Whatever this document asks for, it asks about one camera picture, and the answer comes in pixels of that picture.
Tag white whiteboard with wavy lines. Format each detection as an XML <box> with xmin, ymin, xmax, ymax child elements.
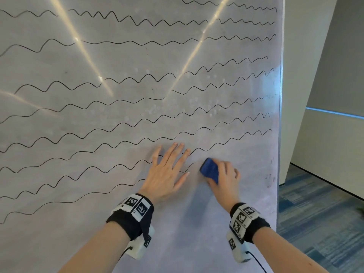
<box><xmin>0</xmin><ymin>0</ymin><xmax>286</xmax><ymax>273</ymax></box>

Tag blue whiteboard eraser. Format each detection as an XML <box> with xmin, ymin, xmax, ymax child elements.
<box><xmin>199</xmin><ymin>157</ymin><xmax>220</xmax><ymax>185</ymax></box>

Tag person's left hand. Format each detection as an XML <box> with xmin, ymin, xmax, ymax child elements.
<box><xmin>138</xmin><ymin>142</ymin><xmax>191</xmax><ymax>204</ymax></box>

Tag black wristband with marker tags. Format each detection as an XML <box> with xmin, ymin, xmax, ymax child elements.
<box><xmin>229</xmin><ymin>202</ymin><xmax>271</xmax><ymax>244</ymax></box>
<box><xmin>106</xmin><ymin>193</ymin><xmax>155</xmax><ymax>242</ymax></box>

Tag black cable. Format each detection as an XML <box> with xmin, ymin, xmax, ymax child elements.
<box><xmin>119</xmin><ymin>246</ymin><xmax>134</xmax><ymax>260</ymax></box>
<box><xmin>246</xmin><ymin>251</ymin><xmax>268</xmax><ymax>273</ymax></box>

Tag person's right forearm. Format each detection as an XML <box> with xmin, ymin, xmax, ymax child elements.
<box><xmin>251</xmin><ymin>226</ymin><xmax>330</xmax><ymax>273</ymax></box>

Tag person's right hand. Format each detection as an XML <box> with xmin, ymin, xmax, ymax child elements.
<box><xmin>206</xmin><ymin>160</ymin><xmax>241</xmax><ymax>213</ymax></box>

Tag person's left forearm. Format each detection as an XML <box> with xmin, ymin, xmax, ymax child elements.
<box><xmin>58</xmin><ymin>221</ymin><xmax>131</xmax><ymax>273</ymax></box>

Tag white wrist camera unit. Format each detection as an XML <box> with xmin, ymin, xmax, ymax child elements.
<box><xmin>226</xmin><ymin>230</ymin><xmax>252</xmax><ymax>264</ymax></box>
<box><xmin>125</xmin><ymin>224</ymin><xmax>155</xmax><ymax>260</ymax></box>

